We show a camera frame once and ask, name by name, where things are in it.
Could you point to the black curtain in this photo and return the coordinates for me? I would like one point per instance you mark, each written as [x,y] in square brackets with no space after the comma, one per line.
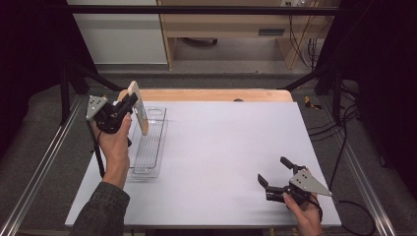
[29,65]
[387,82]

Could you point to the black horizontal frame bar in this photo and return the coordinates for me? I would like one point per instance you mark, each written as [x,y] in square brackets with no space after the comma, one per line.
[196,10]

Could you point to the wooden table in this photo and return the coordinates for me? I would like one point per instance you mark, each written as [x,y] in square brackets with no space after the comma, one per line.
[203,95]

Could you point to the white cabinet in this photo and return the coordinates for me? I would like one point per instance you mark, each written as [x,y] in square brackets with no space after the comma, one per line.
[119,36]

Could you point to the light wooden desk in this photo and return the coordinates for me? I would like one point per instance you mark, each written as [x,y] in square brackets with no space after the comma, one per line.
[226,24]

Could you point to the black metal stand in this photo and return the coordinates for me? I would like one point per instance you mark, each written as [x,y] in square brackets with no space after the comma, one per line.
[67,95]
[336,88]

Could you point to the aluminium rail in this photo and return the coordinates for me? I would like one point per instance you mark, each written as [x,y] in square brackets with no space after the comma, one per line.
[42,164]
[364,183]

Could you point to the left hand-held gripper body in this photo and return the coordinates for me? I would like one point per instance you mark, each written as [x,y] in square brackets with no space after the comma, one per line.
[105,114]

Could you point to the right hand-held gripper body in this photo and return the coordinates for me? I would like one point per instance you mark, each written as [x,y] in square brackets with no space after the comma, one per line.
[308,183]

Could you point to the person's right hand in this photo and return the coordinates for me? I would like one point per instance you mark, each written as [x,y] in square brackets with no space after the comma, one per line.
[308,219]

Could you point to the person's left hand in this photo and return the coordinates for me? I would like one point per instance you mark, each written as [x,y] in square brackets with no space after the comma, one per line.
[116,147]

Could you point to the clear plastic packaging box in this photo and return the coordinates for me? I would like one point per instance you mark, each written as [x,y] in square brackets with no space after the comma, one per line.
[151,147]

